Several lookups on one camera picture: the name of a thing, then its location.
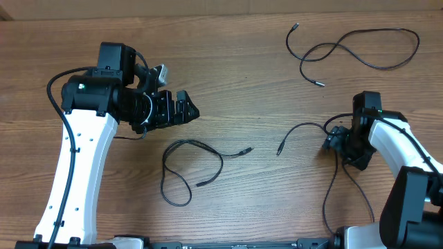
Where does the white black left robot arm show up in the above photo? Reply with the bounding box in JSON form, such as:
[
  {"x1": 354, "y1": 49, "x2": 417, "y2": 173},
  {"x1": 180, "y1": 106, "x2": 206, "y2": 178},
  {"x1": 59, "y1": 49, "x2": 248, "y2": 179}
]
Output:
[{"x1": 16, "y1": 42, "x2": 199, "y2": 248}]

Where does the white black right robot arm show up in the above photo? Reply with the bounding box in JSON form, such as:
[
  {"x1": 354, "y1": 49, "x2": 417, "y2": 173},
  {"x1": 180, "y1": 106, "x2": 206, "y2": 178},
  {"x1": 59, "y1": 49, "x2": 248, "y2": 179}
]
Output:
[{"x1": 323, "y1": 91, "x2": 442, "y2": 248}]

